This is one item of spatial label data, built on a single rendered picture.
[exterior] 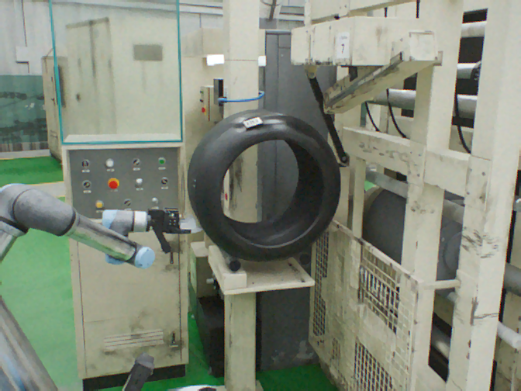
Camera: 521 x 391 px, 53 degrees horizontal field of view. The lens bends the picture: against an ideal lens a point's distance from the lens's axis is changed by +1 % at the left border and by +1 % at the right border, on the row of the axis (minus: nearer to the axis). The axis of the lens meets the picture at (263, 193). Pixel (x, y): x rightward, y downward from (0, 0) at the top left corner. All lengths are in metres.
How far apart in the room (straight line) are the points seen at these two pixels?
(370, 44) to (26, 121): 9.53
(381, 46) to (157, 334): 1.83
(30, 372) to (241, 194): 1.42
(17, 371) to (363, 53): 1.27
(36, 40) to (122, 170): 8.48
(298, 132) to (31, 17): 9.36
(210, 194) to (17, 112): 9.13
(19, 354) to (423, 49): 1.33
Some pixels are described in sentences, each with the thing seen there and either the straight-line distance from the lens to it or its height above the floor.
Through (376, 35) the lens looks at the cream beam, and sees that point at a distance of 1.73.
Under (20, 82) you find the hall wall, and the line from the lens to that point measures 10.80.
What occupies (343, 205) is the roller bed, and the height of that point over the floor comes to 1.02.
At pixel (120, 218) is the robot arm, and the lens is 1.92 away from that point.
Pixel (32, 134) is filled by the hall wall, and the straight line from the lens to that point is 10.90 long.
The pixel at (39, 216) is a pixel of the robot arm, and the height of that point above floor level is 1.20.
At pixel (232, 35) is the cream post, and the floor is 1.75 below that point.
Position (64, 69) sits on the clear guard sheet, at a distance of 2.52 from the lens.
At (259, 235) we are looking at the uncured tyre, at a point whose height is 0.93.
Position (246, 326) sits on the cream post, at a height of 0.44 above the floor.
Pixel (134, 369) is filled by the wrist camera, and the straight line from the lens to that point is 0.92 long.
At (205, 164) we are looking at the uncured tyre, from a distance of 1.84.
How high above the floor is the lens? 1.63
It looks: 14 degrees down
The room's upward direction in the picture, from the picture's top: 1 degrees clockwise
